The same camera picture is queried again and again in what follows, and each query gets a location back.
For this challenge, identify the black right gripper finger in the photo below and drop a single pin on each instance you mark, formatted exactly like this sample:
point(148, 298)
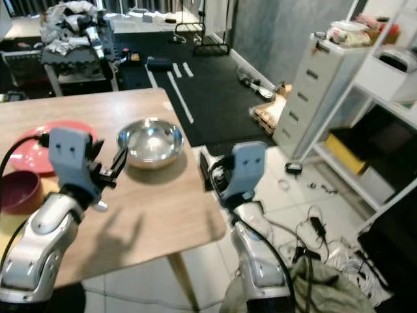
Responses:
point(206, 173)

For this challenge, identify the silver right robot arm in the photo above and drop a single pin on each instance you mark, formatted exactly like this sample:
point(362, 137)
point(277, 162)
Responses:
point(257, 254)

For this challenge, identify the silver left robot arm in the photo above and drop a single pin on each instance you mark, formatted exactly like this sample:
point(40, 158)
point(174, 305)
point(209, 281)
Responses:
point(39, 248)

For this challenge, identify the stainless steel bowl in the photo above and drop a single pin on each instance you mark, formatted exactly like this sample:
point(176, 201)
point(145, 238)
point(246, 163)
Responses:
point(151, 142)

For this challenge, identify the wooden table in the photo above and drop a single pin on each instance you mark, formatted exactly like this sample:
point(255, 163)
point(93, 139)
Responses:
point(156, 208)

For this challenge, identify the red plate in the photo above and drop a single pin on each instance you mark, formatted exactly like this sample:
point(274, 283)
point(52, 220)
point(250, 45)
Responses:
point(32, 156)

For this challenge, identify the black floor mat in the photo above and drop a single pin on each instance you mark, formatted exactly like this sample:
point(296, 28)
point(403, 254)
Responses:
point(215, 98)

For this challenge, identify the wooden crate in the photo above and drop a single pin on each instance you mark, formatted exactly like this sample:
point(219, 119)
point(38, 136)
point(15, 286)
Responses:
point(268, 114)

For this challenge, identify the maroon bowl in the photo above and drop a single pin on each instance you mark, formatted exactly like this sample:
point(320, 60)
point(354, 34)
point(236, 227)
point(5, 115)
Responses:
point(18, 192)

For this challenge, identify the grey side table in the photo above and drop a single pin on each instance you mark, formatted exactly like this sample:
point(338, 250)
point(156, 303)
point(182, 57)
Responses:
point(78, 62)

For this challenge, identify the silver bottle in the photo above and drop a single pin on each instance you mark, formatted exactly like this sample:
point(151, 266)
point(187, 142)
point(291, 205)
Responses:
point(260, 89)

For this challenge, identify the dark blue box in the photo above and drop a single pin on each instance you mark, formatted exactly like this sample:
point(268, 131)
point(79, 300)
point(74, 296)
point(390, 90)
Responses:
point(159, 64)

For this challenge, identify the black power adapter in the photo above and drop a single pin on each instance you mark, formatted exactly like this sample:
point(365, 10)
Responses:
point(318, 229)

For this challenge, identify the pile of clothes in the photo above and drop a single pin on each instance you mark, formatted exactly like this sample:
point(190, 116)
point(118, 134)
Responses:
point(68, 26)

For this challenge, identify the yellow box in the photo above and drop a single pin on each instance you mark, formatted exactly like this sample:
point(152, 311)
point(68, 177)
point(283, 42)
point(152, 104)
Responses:
point(345, 154)

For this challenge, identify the black clothes rack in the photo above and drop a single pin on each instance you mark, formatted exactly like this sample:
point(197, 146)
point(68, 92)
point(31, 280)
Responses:
point(202, 39)

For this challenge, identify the white drawer cabinet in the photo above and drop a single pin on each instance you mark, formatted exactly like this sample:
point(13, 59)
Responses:
point(319, 85)

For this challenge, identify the olive green cloth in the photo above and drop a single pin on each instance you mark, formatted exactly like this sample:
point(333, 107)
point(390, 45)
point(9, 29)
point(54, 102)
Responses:
point(332, 293)

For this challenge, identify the white shelf unit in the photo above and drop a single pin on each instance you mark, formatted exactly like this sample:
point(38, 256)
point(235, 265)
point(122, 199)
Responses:
point(384, 88)

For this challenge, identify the black case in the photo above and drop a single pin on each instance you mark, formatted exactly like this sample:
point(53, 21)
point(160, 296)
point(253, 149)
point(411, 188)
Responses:
point(391, 261)

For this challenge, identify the white bag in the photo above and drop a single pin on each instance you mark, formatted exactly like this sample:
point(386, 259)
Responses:
point(350, 34)

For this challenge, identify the white rice cooker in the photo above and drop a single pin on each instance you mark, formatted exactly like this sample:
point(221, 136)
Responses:
point(401, 60)

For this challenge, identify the pink packet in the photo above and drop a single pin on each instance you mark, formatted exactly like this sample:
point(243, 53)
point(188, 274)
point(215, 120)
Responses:
point(378, 21)

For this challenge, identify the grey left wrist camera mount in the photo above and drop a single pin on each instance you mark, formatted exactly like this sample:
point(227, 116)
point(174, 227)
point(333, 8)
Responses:
point(70, 156)

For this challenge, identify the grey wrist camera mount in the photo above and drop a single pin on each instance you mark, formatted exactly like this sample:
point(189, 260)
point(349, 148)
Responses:
point(244, 171)
point(70, 156)

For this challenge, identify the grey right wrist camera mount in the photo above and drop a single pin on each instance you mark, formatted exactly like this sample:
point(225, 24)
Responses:
point(244, 171)

